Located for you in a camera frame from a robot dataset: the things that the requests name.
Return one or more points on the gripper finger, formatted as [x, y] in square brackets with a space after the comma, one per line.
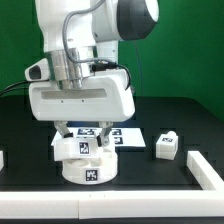
[61, 127]
[103, 137]

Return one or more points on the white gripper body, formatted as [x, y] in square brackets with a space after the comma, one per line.
[102, 98]

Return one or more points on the white round stool seat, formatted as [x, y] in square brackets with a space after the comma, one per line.
[91, 171]

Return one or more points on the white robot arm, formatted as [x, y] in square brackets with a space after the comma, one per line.
[80, 79]

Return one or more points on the white workspace border frame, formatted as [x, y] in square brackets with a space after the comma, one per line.
[208, 201]

